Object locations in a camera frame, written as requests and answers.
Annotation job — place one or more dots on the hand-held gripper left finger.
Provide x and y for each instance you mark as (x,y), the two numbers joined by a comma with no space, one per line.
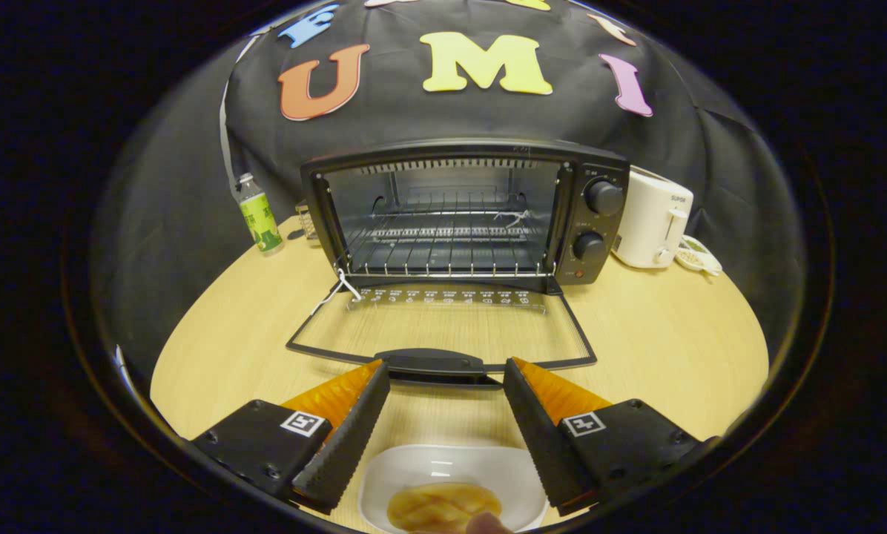
(351,445)

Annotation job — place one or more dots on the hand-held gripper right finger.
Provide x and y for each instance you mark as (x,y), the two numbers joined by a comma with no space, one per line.
(543,445)

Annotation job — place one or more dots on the white square plate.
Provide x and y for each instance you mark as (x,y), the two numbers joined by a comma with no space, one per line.
(451,463)

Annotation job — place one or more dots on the golden bread bun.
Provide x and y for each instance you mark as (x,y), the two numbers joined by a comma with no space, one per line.
(436,508)

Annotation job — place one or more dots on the black toaster oven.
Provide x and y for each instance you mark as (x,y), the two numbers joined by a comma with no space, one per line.
(603,222)

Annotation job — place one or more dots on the white pop-up toaster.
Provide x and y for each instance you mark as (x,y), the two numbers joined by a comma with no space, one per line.
(647,222)

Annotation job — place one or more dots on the green label drink bottle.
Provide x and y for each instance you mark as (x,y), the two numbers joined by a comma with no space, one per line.
(260,222)

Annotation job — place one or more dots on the small white seed dish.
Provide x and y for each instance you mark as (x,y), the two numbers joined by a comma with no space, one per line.
(692,256)

